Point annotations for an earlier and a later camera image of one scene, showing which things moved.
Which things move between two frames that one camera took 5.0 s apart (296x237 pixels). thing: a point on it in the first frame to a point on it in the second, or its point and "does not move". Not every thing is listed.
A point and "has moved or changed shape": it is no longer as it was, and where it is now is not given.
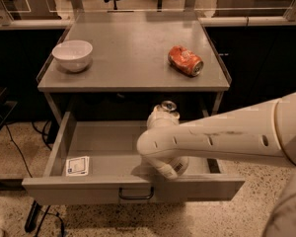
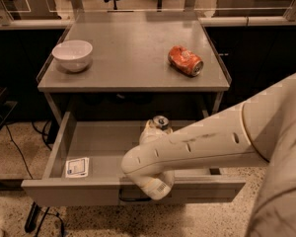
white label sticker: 77,167 does not move
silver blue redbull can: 169,105 has moved or changed shape
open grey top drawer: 95,162 does not move
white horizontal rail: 207,22 does not move
